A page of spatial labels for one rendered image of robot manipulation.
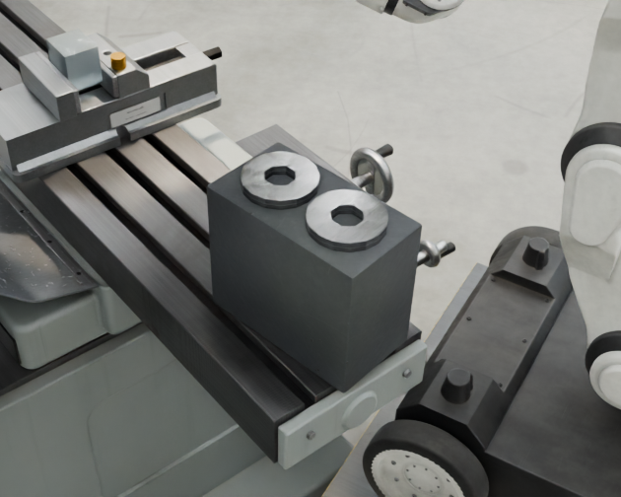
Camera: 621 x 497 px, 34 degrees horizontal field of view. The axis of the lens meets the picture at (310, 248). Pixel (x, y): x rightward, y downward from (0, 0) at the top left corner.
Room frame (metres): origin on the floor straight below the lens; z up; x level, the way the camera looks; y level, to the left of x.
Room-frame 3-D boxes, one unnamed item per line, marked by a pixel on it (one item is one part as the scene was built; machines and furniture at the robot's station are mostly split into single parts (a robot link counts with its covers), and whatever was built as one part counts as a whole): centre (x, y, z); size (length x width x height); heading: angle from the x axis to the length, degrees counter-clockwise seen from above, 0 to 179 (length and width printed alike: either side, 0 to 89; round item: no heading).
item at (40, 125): (1.28, 0.33, 0.97); 0.35 x 0.15 x 0.11; 128
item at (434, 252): (1.43, -0.20, 0.50); 0.22 x 0.06 x 0.06; 130
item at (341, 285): (0.87, 0.00, 1.02); 0.22 x 0.12 x 0.20; 49
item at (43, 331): (1.20, 0.30, 0.78); 0.50 x 0.35 x 0.12; 130
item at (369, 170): (1.52, -0.09, 0.62); 0.16 x 0.12 x 0.12; 130
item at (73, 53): (1.26, 0.35, 1.03); 0.06 x 0.05 x 0.06; 38
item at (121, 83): (1.29, 0.31, 1.01); 0.12 x 0.06 x 0.04; 38
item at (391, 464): (0.94, -0.19, 0.50); 0.20 x 0.05 x 0.20; 62
